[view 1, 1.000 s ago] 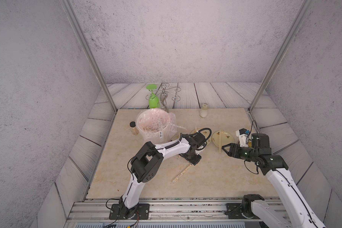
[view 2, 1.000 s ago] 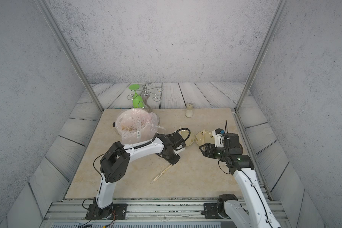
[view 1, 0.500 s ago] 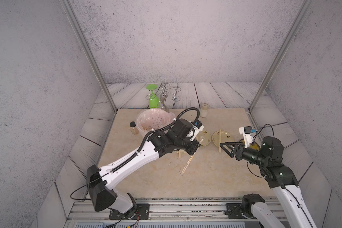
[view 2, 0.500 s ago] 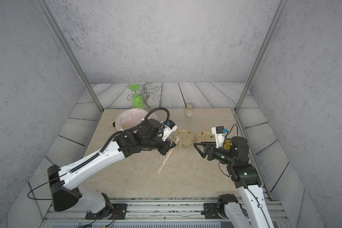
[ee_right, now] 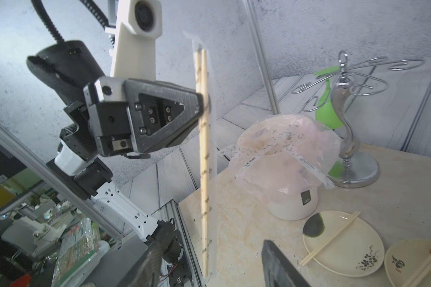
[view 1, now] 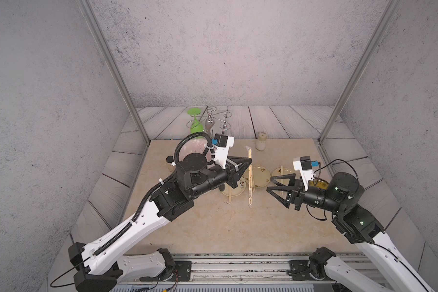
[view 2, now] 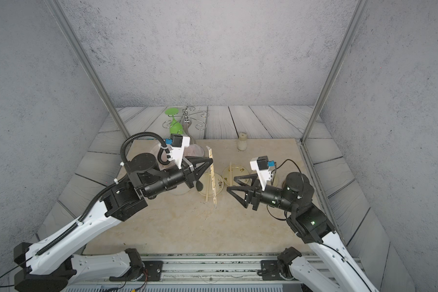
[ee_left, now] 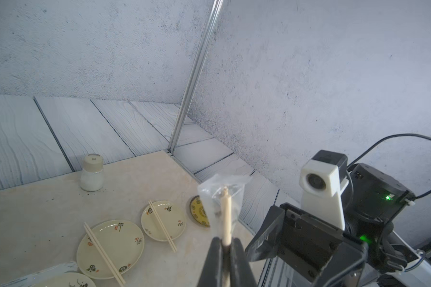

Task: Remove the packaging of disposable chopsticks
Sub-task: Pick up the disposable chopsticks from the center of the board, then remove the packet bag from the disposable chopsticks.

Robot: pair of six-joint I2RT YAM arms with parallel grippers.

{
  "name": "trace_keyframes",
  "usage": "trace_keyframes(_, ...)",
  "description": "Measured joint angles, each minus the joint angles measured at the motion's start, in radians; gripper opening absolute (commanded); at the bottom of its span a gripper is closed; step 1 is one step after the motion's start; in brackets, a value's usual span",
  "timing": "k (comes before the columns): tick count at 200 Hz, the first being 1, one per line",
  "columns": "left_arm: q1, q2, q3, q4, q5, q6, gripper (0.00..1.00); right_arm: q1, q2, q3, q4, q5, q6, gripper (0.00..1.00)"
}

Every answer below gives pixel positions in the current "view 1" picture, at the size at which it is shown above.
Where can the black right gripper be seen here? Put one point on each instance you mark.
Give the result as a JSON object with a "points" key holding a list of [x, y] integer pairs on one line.
{"points": [[297, 196]]}

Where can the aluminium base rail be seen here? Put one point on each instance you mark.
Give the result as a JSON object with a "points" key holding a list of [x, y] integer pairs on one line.
{"points": [[237, 273]]}

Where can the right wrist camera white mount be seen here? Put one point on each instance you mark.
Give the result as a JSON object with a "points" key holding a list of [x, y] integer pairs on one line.
{"points": [[305, 165]]}

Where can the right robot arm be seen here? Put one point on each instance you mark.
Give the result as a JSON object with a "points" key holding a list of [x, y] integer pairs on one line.
{"points": [[356, 224]]}

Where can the white shaker bottle beige cap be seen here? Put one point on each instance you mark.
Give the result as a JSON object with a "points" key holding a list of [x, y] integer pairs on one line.
{"points": [[260, 143]]}

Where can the left aluminium frame post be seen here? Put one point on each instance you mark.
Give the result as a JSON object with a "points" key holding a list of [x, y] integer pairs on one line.
{"points": [[99, 38]]}

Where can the chrome cup holder stand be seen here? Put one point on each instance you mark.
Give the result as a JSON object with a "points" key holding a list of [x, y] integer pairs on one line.
{"points": [[215, 121]]}

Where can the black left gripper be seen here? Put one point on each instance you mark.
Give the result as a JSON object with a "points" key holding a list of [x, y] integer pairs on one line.
{"points": [[232, 175]]}

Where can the cream plate with dark patch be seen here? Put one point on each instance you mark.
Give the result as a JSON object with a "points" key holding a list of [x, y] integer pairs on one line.
{"points": [[241, 186]]}

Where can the right aluminium frame post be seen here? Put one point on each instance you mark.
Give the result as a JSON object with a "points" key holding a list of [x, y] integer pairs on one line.
{"points": [[377, 36]]}

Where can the cream plate with characters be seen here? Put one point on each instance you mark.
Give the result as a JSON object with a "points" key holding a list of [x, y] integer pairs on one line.
{"points": [[280, 171], [261, 176]]}

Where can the aluminium frame post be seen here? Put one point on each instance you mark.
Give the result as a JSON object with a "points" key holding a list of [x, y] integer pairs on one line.
{"points": [[377, 36], [99, 38]]}

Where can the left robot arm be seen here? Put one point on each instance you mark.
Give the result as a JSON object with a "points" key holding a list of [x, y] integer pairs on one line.
{"points": [[102, 264]]}

